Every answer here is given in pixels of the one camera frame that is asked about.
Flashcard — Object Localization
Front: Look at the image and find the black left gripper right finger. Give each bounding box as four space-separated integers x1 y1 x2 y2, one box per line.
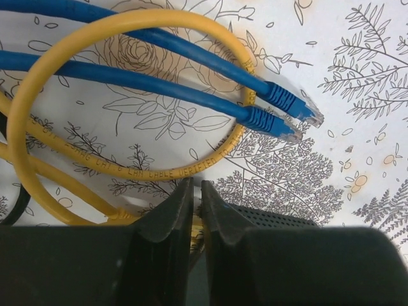
201 180 265 305

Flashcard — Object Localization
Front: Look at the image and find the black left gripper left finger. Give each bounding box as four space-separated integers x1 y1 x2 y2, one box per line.
117 178 194 305

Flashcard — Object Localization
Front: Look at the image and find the black network switch box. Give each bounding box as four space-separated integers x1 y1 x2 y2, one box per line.
187 203 319 306

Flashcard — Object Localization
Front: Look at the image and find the blue ethernet cable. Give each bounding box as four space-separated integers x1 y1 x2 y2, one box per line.
0 49 303 143
0 0 325 129

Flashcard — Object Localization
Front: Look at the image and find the floral table mat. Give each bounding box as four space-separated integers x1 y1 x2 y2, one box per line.
1 1 407 257

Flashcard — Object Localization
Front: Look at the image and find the black ethernet cable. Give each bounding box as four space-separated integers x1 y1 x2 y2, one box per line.
0 111 31 226

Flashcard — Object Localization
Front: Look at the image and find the yellow ethernet cable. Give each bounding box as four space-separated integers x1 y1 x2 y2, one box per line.
0 92 141 227
6 8 259 230

